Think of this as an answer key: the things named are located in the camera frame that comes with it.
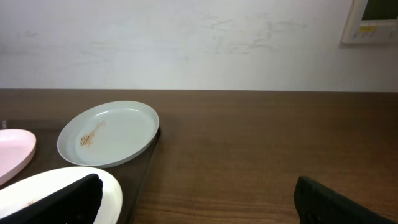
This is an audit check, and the brown plastic tray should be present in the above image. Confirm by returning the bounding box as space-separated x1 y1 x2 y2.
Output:
1 120 161 223

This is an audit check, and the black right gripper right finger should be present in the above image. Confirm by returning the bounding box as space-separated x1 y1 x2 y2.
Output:
294 176 396 224

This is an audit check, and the white wall control panel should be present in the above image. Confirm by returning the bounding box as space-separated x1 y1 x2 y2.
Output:
341 0 397 44

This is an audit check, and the white round plate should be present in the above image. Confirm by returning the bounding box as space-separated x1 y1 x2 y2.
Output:
1 166 123 224

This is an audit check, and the pink round plate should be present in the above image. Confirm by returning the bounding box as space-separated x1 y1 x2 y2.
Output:
1 129 37 185

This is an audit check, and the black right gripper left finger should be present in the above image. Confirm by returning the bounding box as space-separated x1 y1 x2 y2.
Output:
1 174 103 224

